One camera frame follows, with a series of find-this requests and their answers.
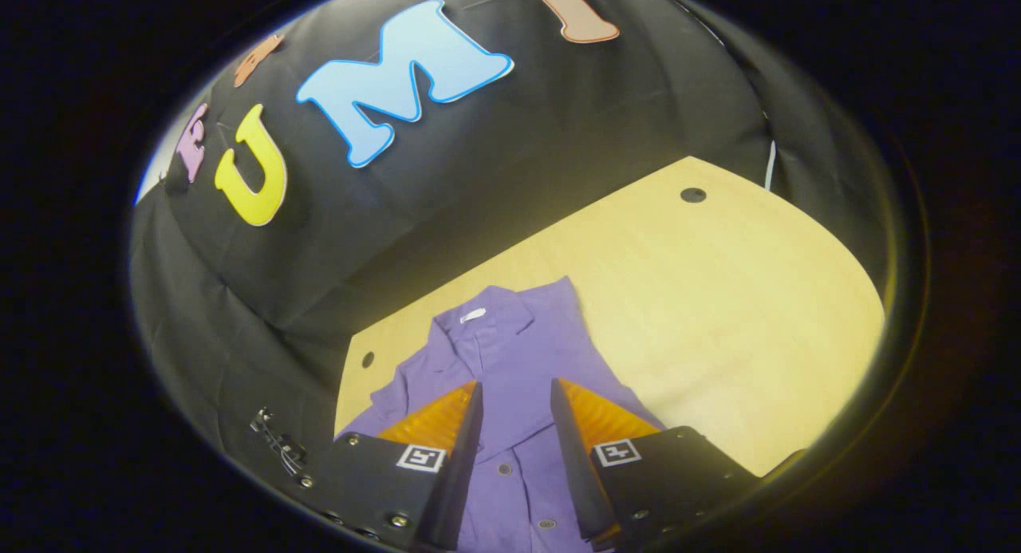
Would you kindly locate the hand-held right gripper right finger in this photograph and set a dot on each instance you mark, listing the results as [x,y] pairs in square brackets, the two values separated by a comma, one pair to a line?
[574,473]

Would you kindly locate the purple button shirt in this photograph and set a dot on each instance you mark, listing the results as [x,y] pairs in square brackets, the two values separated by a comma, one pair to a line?
[510,361]

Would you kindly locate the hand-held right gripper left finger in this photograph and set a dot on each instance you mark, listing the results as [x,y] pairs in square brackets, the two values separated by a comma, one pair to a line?
[459,473]

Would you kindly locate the black backdrop cloth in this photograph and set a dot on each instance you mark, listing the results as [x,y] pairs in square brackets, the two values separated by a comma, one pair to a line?
[478,186]

